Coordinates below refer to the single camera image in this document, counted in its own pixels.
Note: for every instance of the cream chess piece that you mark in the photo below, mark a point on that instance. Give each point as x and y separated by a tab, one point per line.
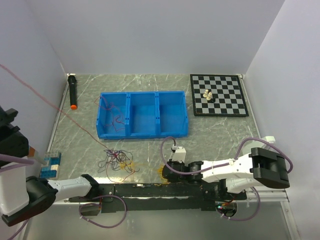
206	93
209	96

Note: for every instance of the blue three-compartment bin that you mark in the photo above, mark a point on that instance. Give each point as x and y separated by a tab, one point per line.
142	115

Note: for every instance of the cream chess piece left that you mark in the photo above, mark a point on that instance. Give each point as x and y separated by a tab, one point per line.
206	93

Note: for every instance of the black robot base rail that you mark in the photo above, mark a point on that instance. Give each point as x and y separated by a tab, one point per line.
152	196

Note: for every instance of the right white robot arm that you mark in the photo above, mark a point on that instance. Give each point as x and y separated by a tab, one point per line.
260	167

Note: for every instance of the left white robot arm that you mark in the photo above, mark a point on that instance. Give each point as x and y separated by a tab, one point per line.
23	197

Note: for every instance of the cream chess piece right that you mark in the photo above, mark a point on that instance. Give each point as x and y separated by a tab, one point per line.
209	96

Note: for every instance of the black and white chessboard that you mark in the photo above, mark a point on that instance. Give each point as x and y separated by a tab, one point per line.
227	92

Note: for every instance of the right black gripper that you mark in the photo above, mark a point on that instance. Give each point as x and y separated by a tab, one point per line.
175	162

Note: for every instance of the black marker orange cap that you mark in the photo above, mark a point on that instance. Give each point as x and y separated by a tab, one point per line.
72	82

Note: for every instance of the blue white brick stack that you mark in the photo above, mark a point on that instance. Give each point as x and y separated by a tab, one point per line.
51	168

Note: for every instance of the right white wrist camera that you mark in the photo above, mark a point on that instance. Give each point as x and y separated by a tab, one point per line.
178	154

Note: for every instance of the blue and brown toy block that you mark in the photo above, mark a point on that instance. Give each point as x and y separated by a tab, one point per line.
34	155

